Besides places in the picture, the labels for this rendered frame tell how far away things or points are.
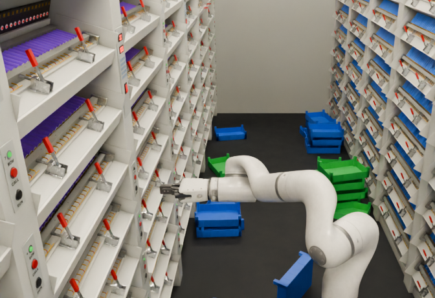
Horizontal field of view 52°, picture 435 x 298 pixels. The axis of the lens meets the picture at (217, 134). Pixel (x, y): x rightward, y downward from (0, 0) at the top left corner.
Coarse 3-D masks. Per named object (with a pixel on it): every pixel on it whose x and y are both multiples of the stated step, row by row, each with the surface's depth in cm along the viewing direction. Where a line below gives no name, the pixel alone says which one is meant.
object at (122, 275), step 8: (128, 248) 161; (136, 248) 161; (120, 256) 160; (128, 256) 162; (136, 256) 162; (120, 264) 156; (128, 264) 158; (136, 264) 159; (112, 272) 142; (120, 272) 154; (128, 272) 155; (112, 280) 148; (120, 280) 151; (128, 280) 152; (104, 288) 145; (112, 288) 146; (120, 288) 145; (128, 288) 148; (104, 296) 143; (112, 296) 143; (120, 296) 144
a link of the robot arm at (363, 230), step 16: (336, 224) 118; (352, 224) 118; (368, 224) 119; (352, 240) 114; (368, 240) 118; (368, 256) 122; (336, 272) 123; (352, 272) 122; (336, 288) 122; (352, 288) 121
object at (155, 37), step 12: (156, 0) 195; (156, 36) 201; (156, 84) 210; (168, 84) 218; (168, 96) 218; (168, 120) 219; (168, 144) 222; (168, 156) 224; (168, 180) 229; (180, 252) 256; (180, 264) 256; (180, 276) 256
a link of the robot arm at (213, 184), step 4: (212, 180) 153; (216, 180) 153; (212, 184) 152; (216, 184) 151; (212, 188) 151; (216, 188) 151; (212, 192) 151; (216, 192) 151; (212, 196) 151; (216, 196) 152; (212, 200) 153; (216, 200) 153
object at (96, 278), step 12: (120, 204) 154; (132, 204) 154; (108, 216) 150; (120, 216) 152; (132, 216) 154; (120, 228) 146; (96, 240) 138; (120, 240) 141; (108, 252) 135; (96, 264) 129; (108, 264) 130; (96, 276) 125; (108, 276) 131; (72, 288) 118; (84, 288) 120; (96, 288) 121
